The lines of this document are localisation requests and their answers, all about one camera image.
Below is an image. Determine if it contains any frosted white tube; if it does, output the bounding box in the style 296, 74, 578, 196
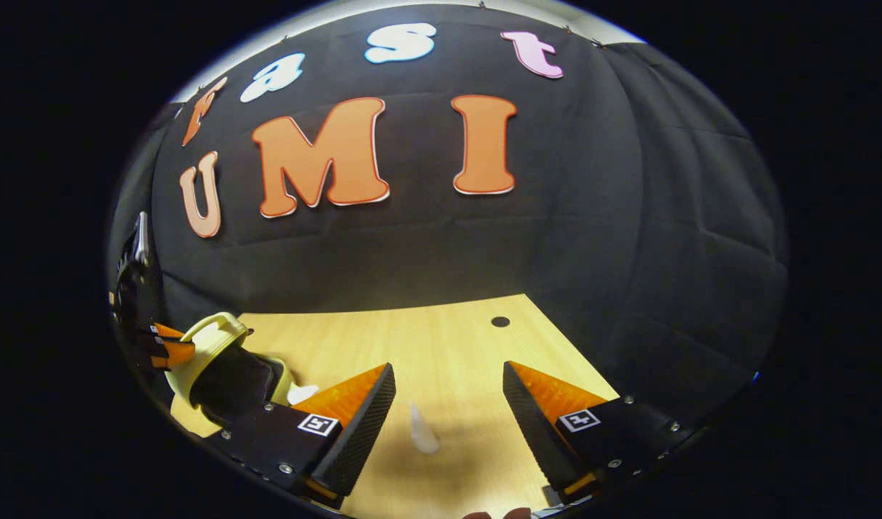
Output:
410, 402, 441, 455

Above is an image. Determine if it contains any pale yellow suitcase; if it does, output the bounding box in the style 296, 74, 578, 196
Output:
165, 311, 301, 427

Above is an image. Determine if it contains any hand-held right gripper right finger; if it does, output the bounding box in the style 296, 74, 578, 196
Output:
503, 361, 695, 498

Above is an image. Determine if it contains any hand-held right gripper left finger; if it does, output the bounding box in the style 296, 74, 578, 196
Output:
211, 363, 397, 507

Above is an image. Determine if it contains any black backdrop cloth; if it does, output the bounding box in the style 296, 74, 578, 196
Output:
109, 4, 788, 433

